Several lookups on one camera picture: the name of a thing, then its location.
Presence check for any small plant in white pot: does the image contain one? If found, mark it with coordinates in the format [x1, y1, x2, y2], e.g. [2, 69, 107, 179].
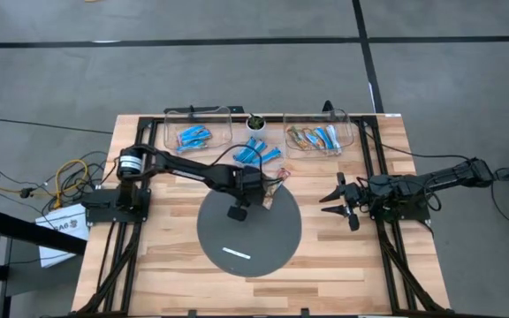
[246, 112, 268, 133]

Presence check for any black metal beam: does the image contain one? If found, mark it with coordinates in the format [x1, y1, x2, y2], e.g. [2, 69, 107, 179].
[0, 208, 88, 256]

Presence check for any black aluminium table frame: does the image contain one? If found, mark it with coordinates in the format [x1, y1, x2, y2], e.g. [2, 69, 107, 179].
[73, 113, 449, 317]

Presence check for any small clear plastic bin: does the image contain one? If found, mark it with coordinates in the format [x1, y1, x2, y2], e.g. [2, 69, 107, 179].
[231, 127, 285, 171]

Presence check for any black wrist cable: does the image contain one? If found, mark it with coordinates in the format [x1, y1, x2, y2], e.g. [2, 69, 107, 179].
[212, 143, 264, 173]
[424, 185, 444, 212]

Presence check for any black cable bundle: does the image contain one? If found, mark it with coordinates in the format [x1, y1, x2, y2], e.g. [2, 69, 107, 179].
[0, 149, 118, 213]

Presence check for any round grey woven placemat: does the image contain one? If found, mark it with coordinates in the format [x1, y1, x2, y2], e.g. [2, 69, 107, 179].
[195, 174, 303, 278]

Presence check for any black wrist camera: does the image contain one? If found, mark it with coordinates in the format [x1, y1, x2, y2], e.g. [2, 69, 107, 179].
[249, 170, 270, 191]
[350, 185, 368, 208]

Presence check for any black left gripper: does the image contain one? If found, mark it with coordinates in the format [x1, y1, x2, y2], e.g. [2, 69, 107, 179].
[226, 167, 284, 223]

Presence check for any black mount bar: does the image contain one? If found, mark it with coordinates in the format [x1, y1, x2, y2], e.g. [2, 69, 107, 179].
[163, 104, 246, 115]

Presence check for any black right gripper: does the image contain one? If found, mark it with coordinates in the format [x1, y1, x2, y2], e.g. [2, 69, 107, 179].
[318, 171, 370, 231]

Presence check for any yellow cable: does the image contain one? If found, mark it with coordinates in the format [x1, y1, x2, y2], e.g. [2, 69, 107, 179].
[54, 158, 89, 208]

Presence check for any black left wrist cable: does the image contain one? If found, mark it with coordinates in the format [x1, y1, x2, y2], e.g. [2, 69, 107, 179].
[212, 143, 264, 173]

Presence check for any red edged granola bar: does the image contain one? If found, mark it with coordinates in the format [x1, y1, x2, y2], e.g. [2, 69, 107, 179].
[261, 166, 292, 211]

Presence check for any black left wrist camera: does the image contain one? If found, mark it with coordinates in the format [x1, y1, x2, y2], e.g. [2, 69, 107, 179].
[249, 170, 270, 191]

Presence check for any black cable across table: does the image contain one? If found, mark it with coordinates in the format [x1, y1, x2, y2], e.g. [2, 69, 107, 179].
[332, 107, 471, 161]

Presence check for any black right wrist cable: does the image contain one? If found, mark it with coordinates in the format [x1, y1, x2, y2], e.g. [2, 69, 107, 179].
[424, 185, 444, 212]

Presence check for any orange print granola bar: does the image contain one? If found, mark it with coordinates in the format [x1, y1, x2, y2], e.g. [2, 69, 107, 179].
[285, 125, 309, 152]
[301, 126, 324, 151]

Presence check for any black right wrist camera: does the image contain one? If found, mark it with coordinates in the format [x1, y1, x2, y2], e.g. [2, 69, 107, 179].
[350, 185, 368, 208]

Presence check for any white printed paper strip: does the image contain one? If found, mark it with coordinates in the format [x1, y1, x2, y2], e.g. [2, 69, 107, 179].
[221, 246, 252, 261]

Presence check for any white printed paper sheet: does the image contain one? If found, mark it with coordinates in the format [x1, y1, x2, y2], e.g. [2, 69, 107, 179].
[34, 203, 91, 269]

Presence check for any pale granola bar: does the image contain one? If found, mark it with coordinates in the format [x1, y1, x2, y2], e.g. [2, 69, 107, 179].
[326, 124, 344, 155]

